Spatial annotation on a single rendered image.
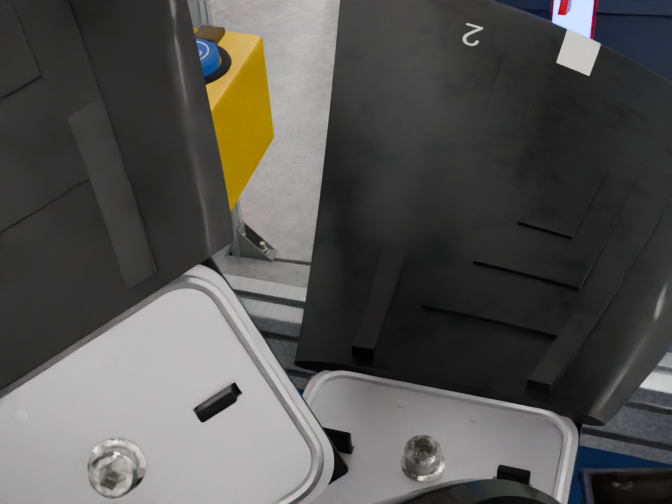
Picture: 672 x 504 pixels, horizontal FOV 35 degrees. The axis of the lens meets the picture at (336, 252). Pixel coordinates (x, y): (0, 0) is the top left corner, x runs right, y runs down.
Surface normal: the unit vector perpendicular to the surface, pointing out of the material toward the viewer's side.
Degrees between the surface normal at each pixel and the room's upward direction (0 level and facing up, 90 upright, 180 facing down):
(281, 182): 0
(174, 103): 47
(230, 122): 90
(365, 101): 9
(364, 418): 0
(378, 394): 0
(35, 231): 52
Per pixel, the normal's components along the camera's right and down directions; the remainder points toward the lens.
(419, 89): 0.08, -0.65
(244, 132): 0.95, 0.16
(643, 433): -0.29, 0.65
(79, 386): 0.07, 0.08
